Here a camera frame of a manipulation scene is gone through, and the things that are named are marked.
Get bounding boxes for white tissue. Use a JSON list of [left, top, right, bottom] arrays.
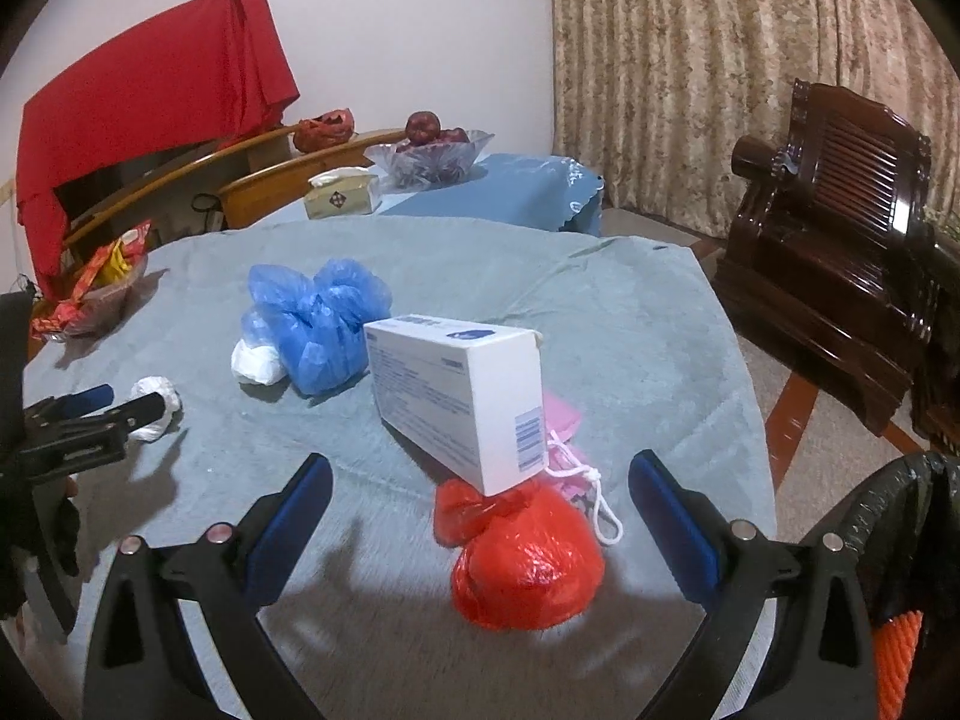
[[128, 375, 184, 444]]

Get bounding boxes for blue plastic bag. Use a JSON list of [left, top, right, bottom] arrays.
[[241, 259, 392, 397]]

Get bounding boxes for red plastic bag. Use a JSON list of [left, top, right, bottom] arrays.
[[433, 478, 605, 631]]

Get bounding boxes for white cardboard box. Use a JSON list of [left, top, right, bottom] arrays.
[[364, 314, 545, 496]]

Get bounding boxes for pink face mask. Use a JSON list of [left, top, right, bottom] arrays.
[[544, 392, 623, 548]]

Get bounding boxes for black trash bag bin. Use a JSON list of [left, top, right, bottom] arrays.
[[807, 452, 960, 718]]

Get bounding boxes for orange mesh net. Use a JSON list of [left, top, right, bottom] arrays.
[[872, 611, 923, 720]]

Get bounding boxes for snack dish with red wrappers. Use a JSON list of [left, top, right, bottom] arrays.
[[31, 220, 153, 341]]

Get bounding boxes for white paper wad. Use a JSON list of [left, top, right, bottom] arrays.
[[231, 338, 288, 387]]

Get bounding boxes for grey green tablecloth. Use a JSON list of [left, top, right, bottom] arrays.
[[23, 216, 776, 718]]

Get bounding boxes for tissue box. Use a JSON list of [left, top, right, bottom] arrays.
[[302, 167, 379, 220]]

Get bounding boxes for red cloth cover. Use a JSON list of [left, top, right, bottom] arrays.
[[16, 0, 299, 298]]

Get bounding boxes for red bag on cabinet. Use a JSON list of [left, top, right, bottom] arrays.
[[293, 109, 355, 154]]

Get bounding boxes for dark wooden armchair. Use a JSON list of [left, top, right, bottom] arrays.
[[715, 80, 949, 434]]

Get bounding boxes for glass fruit bowl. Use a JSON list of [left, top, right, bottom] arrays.
[[363, 130, 494, 192]]

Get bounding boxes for red apple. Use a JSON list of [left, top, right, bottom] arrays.
[[405, 110, 443, 146]]

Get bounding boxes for blue table cover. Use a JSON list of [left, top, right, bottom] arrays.
[[261, 153, 604, 236]]

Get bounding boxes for beige patterned curtain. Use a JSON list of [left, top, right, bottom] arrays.
[[551, 0, 958, 236]]

